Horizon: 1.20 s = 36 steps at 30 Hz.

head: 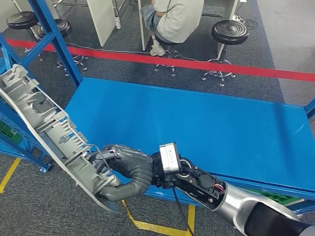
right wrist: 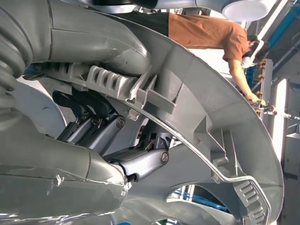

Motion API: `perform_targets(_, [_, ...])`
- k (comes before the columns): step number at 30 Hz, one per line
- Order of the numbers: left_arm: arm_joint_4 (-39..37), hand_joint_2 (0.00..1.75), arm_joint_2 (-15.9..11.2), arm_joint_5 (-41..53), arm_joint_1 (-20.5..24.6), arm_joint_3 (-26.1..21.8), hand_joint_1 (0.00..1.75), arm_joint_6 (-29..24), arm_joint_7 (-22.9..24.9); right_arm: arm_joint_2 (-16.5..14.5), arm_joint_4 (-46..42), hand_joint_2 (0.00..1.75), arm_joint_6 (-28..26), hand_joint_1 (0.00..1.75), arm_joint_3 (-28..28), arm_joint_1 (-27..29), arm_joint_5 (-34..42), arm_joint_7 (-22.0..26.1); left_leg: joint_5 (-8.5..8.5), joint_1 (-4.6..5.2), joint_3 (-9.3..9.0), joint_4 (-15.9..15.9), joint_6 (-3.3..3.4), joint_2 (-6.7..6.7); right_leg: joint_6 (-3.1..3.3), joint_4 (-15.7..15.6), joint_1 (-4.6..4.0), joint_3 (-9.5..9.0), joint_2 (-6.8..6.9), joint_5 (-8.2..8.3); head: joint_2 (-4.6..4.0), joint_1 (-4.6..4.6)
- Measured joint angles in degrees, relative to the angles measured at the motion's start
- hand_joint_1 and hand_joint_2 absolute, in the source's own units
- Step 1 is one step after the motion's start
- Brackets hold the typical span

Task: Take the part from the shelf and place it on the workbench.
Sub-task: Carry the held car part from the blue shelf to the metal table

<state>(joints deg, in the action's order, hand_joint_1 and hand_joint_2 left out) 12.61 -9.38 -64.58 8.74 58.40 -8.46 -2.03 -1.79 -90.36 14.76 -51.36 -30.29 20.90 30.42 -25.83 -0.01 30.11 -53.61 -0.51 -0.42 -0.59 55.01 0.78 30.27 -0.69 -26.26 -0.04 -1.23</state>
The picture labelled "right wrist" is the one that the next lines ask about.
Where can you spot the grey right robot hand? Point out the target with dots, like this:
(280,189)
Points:
(81,40)

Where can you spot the black humanoid robot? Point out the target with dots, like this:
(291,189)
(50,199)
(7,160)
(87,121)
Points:
(187,3)

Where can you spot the standing person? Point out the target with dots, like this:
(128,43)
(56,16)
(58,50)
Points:
(199,31)

